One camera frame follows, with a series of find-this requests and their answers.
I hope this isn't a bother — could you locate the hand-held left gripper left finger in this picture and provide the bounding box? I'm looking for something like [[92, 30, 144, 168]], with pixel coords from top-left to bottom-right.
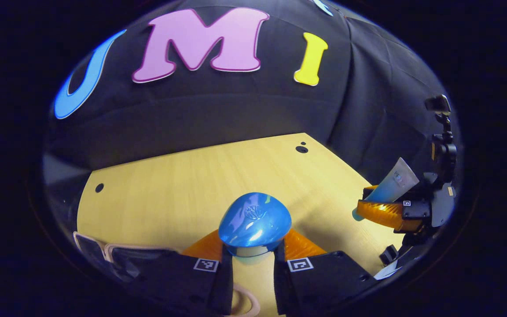
[[124, 229, 234, 317]]

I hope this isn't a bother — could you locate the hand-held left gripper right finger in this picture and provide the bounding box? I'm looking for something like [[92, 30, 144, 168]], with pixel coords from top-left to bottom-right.
[[273, 228, 377, 317]]

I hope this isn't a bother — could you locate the white blue cream tube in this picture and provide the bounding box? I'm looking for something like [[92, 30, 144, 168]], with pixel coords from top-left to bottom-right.
[[353, 158, 420, 221]]

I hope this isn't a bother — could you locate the blue cap glass bottle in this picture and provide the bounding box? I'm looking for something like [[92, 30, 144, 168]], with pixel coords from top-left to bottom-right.
[[218, 192, 292, 265]]

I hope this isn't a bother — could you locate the black backdrop cloth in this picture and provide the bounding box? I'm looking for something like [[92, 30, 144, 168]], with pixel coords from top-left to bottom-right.
[[42, 0, 461, 207]]

